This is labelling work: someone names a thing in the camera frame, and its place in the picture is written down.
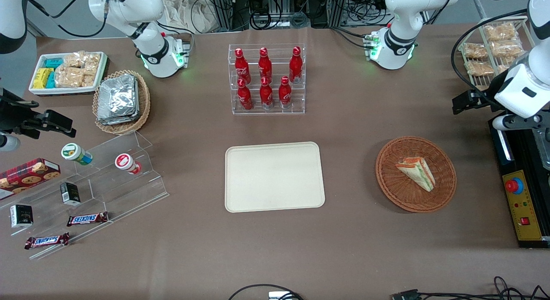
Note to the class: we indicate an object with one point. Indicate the red emergency stop button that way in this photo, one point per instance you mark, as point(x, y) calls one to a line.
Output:
point(514, 186)

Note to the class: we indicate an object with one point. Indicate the red cola bottle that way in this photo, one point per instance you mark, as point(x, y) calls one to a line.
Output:
point(265, 65)
point(285, 95)
point(266, 96)
point(295, 67)
point(245, 98)
point(242, 68)

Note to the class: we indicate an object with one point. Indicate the clear bag of crackers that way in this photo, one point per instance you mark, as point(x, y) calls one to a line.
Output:
point(93, 60)
point(68, 77)
point(89, 78)
point(74, 59)

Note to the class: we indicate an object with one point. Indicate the brown snickers bar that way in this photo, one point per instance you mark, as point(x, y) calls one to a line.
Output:
point(87, 218)
point(46, 240)

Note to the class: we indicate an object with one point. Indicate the clear acrylic bottle rack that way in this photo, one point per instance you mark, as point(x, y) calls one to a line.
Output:
point(268, 111)

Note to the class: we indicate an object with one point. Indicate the white rectangular snack tray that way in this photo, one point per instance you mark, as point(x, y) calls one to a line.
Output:
point(64, 90)

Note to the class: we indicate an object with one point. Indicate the green lid yogurt cup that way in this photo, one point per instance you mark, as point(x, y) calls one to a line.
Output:
point(75, 153)

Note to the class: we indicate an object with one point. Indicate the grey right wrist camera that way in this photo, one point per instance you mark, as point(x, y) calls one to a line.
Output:
point(8, 142)

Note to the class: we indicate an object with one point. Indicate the red lid yogurt cup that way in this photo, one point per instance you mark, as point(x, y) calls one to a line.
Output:
point(126, 162)

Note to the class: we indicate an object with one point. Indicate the black control box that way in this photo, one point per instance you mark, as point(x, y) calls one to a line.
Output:
point(511, 154)

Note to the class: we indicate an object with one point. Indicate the yellow snack packet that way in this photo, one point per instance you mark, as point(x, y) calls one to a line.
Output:
point(42, 78)

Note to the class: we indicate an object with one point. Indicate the cream plastic serving tray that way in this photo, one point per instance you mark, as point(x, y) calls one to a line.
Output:
point(274, 177)

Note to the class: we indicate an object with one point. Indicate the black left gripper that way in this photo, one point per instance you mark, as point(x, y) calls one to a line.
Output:
point(484, 96)

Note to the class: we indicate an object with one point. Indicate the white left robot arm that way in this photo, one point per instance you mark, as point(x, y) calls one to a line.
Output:
point(395, 46)

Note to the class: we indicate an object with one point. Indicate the teal snack packet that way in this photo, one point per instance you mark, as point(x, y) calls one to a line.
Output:
point(54, 63)
point(51, 80)

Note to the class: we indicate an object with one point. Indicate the steel pan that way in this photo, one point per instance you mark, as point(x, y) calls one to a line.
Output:
point(544, 156)

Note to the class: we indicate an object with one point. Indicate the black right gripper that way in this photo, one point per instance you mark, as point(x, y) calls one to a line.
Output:
point(13, 115)

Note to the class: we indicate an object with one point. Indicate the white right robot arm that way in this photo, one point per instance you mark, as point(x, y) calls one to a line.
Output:
point(154, 55)

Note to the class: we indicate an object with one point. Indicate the round brown wicker basket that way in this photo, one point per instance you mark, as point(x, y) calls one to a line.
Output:
point(395, 192)

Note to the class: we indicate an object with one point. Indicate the clear acrylic step display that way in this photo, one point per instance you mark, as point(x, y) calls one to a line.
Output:
point(124, 197)

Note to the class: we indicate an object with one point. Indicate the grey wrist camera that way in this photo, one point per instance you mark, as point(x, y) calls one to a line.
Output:
point(8, 142)
point(502, 122)

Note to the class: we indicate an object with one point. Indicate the silver foil container stack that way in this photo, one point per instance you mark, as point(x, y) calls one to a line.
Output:
point(117, 100)

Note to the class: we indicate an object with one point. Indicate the small black box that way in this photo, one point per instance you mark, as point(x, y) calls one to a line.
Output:
point(21, 215)
point(70, 193)

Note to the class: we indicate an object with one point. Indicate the clear bag of pastry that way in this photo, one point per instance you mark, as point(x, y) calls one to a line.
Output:
point(507, 49)
point(475, 50)
point(479, 68)
point(500, 32)
point(502, 68)

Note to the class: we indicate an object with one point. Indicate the light wicker basket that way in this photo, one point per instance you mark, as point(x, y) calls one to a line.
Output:
point(144, 106)

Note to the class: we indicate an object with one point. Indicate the beige cloth bag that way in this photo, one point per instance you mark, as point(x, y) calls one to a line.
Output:
point(184, 12)

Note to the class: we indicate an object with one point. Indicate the red cookie box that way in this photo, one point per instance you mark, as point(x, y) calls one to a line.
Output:
point(25, 175)

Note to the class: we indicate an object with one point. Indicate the triangle sandwich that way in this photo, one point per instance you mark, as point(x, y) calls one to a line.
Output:
point(417, 172)

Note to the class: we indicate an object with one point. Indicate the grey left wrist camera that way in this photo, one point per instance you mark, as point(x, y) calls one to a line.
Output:
point(502, 122)

